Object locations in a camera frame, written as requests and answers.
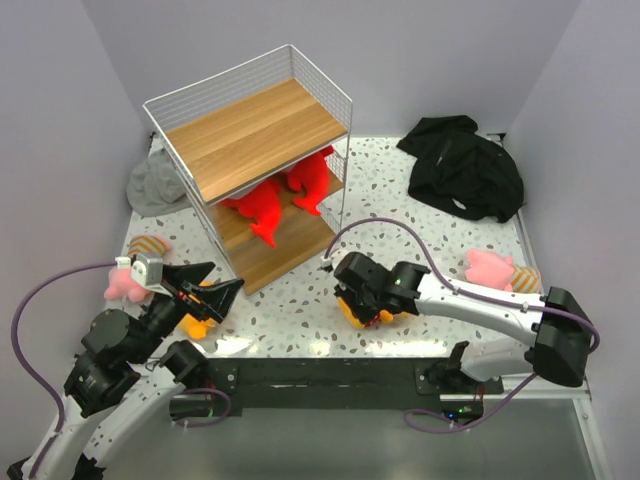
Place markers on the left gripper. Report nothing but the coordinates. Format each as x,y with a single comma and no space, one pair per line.
216,299

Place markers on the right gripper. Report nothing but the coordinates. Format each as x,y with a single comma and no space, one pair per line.
346,292

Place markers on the yellow plush red dotted dress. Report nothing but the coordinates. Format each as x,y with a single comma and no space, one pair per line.
363,320

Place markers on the red shark plush front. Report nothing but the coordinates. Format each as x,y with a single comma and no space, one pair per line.
262,205

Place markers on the red shark plush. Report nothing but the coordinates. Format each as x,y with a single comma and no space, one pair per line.
262,205
311,176

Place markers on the red shark plush back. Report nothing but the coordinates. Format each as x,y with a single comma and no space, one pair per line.
311,176

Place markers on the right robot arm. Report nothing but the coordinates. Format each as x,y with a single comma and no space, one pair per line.
548,336

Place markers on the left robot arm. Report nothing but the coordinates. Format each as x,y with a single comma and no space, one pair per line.
104,399

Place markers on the yellow plush near left arm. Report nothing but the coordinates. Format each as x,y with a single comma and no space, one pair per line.
197,328

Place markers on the pink plush striped hat left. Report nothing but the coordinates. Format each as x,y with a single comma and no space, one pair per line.
120,284

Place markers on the pink plush striped hat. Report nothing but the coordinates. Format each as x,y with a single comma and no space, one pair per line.
491,270
120,284

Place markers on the grey cloth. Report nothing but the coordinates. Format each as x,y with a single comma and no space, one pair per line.
154,187

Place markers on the pink plush striped hat right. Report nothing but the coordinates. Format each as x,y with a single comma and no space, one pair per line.
491,270

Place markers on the black jacket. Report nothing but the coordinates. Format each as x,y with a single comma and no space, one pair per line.
461,173

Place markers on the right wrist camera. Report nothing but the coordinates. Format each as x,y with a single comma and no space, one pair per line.
326,264

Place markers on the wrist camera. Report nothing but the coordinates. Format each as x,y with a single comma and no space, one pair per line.
147,271
326,264

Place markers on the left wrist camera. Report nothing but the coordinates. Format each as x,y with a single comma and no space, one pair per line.
147,271

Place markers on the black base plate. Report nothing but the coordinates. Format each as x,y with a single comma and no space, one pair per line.
338,384

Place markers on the white wire wooden shelf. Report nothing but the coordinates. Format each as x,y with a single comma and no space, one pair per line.
231,131

